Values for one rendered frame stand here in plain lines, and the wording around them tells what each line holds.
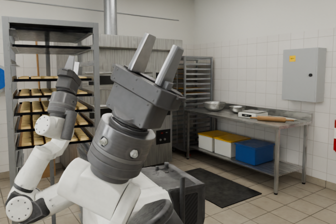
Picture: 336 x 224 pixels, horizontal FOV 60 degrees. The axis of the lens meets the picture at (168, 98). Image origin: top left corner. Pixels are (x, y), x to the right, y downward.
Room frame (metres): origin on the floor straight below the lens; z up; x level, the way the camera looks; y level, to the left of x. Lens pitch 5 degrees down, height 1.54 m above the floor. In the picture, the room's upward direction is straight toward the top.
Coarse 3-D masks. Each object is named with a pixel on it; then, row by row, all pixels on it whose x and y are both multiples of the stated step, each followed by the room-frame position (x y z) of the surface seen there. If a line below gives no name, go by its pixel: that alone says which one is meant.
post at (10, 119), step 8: (8, 24) 1.50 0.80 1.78; (8, 32) 1.49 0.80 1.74; (8, 40) 1.49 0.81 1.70; (8, 48) 1.49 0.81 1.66; (8, 56) 1.49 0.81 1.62; (8, 64) 1.49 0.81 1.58; (8, 72) 1.49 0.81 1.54; (8, 80) 1.49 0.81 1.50; (8, 88) 1.49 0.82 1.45; (8, 96) 1.49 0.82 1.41; (8, 104) 1.49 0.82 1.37; (8, 112) 1.49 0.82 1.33; (8, 120) 1.48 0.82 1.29; (8, 128) 1.48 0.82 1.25; (8, 136) 1.48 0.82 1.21; (8, 144) 1.48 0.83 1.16; (8, 152) 1.48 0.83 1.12
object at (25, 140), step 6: (24, 132) 1.84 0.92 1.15; (30, 132) 1.88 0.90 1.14; (78, 132) 1.84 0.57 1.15; (24, 138) 1.67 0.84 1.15; (30, 138) 1.68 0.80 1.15; (36, 138) 1.68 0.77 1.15; (42, 138) 1.71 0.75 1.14; (48, 138) 1.67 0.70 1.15; (72, 138) 1.67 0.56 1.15; (78, 138) 1.74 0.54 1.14; (84, 138) 1.68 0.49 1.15; (24, 144) 1.55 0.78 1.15; (30, 144) 1.57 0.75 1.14; (36, 144) 1.57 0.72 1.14
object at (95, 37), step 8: (96, 24) 1.68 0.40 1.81; (96, 32) 1.68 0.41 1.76; (96, 40) 1.68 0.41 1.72; (96, 48) 1.68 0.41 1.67; (96, 56) 1.68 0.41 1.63; (96, 64) 1.68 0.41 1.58; (96, 72) 1.68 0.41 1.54; (96, 80) 1.68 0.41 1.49; (96, 88) 1.68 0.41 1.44; (96, 96) 1.68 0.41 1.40; (96, 104) 1.68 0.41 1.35; (96, 112) 1.68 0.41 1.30; (96, 120) 1.68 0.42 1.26; (96, 128) 1.68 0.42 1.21
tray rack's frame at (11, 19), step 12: (12, 24) 1.74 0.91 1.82; (24, 24) 1.74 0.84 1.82; (36, 24) 1.57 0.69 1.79; (48, 24) 1.57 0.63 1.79; (60, 24) 1.60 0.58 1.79; (72, 24) 1.63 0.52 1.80; (84, 24) 1.65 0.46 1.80; (48, 60) 2.16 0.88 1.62; (12, 72) 2.04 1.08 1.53; (48, 72) 2.15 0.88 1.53; (12, 84) 2.03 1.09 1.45; (48, 84) 2.15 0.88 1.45
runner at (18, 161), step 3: (21, 150) 1.82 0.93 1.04; (18, 153) 1.75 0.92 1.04; (21, 153) 1.75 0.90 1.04; (18, 156) 1.69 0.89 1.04; (21, 156) 1.69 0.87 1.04; (18, 159) 1.63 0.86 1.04; (21, 159) 1.63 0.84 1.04; (15, 162) 1.49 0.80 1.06; (18, 162) 1.57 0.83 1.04; (21, 162) 1.57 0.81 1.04; (15, 165) 1.49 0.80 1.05; (18, 165) 1.52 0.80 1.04
